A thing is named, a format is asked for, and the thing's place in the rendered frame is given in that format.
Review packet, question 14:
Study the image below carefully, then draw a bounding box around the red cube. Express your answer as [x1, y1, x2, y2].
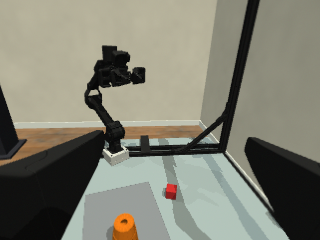
[165, 184, 177, 200]

